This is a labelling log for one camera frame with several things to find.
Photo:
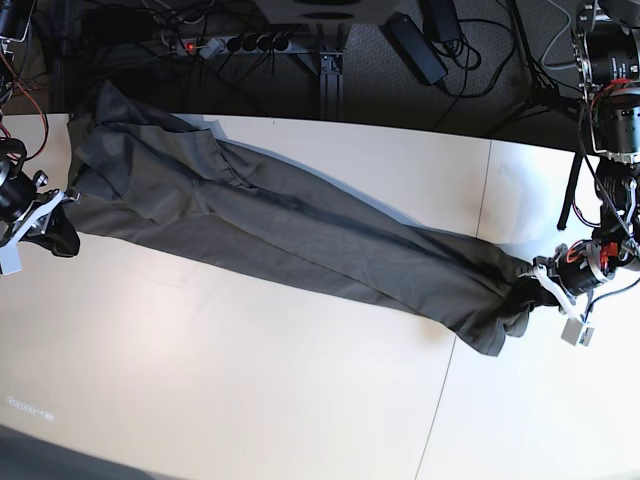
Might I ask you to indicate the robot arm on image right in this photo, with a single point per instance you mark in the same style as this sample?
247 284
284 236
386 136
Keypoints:
605 41

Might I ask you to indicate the black power adapter brick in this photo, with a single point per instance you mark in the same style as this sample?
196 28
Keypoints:
417 53

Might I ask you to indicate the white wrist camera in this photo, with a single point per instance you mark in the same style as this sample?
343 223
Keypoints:
10 261
577 332

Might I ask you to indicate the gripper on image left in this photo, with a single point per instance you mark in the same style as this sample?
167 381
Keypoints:
38 218

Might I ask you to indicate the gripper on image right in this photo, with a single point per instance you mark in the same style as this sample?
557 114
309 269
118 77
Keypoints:
569 278

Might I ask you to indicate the aluminium frame post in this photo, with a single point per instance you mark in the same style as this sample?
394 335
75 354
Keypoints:
322 56

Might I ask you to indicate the black power strip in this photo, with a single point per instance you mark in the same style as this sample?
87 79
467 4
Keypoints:
248 44

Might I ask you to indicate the grey T-shirt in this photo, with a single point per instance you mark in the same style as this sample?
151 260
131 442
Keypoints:
152 179

